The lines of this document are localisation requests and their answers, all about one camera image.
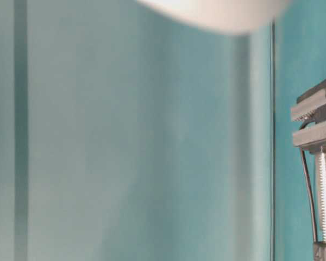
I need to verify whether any black USB cable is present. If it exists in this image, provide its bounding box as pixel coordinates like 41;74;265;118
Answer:
298;121;320;244

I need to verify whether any white rounded object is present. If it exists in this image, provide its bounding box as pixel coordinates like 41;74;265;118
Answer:
139;1;285;34

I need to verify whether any black metal bench vise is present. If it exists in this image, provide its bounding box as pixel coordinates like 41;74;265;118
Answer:
291;79;326;260

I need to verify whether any black aluminium frame rail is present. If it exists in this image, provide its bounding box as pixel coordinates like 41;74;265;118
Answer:
269;20;276;260

